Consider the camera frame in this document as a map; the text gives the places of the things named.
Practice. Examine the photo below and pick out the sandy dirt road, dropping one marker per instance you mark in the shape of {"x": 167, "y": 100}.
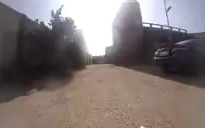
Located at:
{"x": 103, "y": 100}

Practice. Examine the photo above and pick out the street lamp pole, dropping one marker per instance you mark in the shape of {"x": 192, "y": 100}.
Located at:
{"x": 166, "y": 12}

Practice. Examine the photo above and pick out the row of bushes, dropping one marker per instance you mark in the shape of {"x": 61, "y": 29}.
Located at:
{"x": 61, "y": 45}

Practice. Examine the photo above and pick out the tall building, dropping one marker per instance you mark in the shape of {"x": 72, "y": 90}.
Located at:
{"x": 127, "y": 33}

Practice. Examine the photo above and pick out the dark parked car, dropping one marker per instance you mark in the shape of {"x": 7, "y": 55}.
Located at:
{"x": 186, "y": 55}

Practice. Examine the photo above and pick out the low building with railing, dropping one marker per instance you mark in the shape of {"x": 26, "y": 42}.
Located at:
{"x": 163, "y": 38}

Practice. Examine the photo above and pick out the dark wall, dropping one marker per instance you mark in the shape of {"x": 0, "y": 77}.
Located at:
{"x": 6, "y": 43}

